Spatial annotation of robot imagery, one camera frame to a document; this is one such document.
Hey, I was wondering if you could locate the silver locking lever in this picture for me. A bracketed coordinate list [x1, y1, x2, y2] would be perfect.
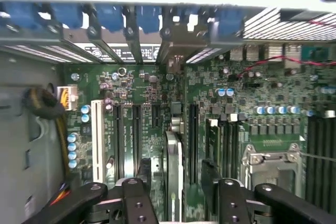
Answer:
[298, 152, 336, 163]

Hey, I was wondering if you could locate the blue slot retention clip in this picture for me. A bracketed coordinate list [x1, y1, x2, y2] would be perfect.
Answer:
[94, 4, 124, 29]
[135, 6, 162, 34]
[49, 3, 83, 29]
[0, 2, 36, 29]
[216, 8, 246, 39]

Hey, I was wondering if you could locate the white expansion slot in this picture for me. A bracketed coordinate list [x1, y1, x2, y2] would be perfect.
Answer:
[90, 99, 103, 184]

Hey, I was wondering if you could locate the silver power supply unit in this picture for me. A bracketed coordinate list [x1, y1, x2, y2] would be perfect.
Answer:
[0, 50, 64, 224]

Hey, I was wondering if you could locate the silver CPU socket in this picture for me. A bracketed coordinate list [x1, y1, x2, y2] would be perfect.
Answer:
[240, 142, 308, 201]

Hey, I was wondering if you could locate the short black expansion slot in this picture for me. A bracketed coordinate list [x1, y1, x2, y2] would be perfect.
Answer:
[152, 104, 162, 128]

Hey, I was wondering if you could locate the black yellow power cable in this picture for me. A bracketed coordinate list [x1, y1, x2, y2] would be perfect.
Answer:
[24, 84, 79, 183]

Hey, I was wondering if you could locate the long black expansion slot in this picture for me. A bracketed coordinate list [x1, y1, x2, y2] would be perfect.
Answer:
[112, 103, 124, 180]
[188, 103, 200, 186]
[131, 104, 144, 175]

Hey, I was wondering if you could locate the thin red black wire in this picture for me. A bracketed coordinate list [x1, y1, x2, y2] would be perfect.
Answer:
[236, 18, 336, 78]

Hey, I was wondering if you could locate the open grey PC case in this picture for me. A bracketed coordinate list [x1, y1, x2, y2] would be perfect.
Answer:
[0, 0, 336, 224]

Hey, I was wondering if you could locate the green motherboard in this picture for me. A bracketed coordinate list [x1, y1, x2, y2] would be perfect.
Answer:
[60, 50, 336, 224]

